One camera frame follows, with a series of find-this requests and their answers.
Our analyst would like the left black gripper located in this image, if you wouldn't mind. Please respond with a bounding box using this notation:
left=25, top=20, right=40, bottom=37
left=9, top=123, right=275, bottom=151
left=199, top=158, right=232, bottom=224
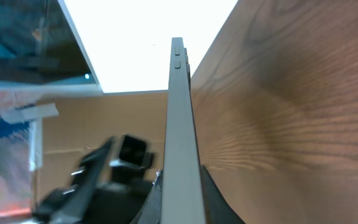
left=32, top=134, right=155, bottom=224

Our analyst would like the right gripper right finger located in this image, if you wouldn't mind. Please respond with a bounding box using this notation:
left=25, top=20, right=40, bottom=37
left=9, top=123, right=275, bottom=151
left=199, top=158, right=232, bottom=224
left=200, top=165, right=246, bottom=224

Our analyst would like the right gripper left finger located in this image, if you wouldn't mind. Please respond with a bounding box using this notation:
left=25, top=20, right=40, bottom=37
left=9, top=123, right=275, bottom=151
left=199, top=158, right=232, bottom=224
left=130, top=169, right=163, bottom=224

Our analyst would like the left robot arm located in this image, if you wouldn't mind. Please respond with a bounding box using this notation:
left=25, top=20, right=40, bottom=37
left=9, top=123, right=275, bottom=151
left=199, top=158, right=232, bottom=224
left=32, top=134, right=155, bottom=223

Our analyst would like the Samsung Galaxy smartphone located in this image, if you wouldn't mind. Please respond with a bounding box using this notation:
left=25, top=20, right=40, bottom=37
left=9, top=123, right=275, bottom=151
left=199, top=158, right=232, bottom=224
left=161, top=37, right=206, bottom=224

